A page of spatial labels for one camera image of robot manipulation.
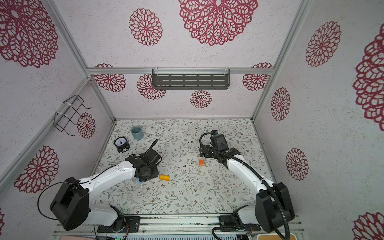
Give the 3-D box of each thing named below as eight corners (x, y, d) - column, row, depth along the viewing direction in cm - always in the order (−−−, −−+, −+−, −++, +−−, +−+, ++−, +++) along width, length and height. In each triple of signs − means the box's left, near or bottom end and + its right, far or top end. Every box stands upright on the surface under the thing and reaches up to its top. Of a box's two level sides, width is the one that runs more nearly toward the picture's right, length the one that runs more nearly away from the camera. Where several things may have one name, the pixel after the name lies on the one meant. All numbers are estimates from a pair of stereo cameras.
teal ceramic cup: (132, 139, 111) (130, 133, 106) (135, 131, 115) (132, 126, 110) (142, 139, 111) (140, 133, 106) (144, 131, 115) (142, 126, 110)
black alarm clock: (120, 154, 102) (118, 151, 99) (114, 143, 108) (112, 140, 105) (132, 148, 105) (130, 145, 103) (125, 137, 112) (123, 134, 109)
